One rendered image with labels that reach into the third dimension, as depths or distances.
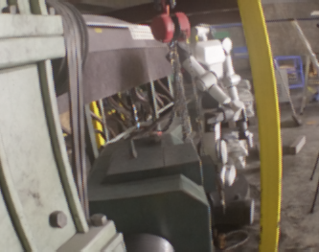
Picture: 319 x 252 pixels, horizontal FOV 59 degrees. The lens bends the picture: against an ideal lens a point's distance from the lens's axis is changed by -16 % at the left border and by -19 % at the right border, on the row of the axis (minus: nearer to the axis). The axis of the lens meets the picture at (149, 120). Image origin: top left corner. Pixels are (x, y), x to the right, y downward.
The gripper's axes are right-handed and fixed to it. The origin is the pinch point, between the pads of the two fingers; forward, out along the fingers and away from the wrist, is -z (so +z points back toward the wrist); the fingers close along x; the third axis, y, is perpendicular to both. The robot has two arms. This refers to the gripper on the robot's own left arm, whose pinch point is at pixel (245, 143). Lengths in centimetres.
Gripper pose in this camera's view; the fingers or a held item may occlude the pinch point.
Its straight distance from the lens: 250.4
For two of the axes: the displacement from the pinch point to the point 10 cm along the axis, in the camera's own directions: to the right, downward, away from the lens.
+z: -2.9, -9.5, -0.6
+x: 5.3, -1.1, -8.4
